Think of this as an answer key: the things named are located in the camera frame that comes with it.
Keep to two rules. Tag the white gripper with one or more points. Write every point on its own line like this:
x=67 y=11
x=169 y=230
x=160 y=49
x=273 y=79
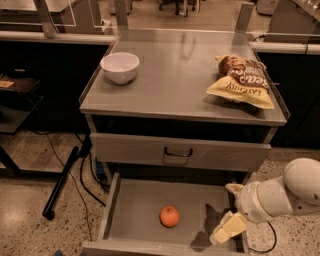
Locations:
x=250 y=202

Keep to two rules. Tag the orange fruit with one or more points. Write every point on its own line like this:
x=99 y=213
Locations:
x=169 y=216

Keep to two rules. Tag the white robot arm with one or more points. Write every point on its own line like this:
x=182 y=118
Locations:
x=296 y=192

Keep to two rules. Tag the closed grey drawer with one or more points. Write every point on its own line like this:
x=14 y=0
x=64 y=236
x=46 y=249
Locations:
x=207 y=154

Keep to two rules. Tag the open grey drawer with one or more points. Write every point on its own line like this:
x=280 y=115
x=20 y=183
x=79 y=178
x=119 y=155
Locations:
x=131 y=224

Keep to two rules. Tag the yellow brown chip bag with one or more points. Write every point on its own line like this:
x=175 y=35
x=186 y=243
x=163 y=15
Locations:
x=242 y=80

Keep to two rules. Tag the grey metal cabinet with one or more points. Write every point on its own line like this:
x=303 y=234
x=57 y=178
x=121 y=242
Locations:
x=168 y=98

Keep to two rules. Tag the white ceramic bowl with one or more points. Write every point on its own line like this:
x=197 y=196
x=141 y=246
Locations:
x=120 y=67

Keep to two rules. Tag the black metal stand leg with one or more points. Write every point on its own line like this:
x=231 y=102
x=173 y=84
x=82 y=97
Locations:
x=48 y=211

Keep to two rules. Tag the black office chair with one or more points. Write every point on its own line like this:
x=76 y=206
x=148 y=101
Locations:
x=181 y=6

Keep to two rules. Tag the dark side table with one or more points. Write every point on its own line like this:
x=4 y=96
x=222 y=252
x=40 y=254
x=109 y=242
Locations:
x=18 y=99

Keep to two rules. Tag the black drawer handle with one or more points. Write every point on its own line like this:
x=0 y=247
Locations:
x=178 y=154

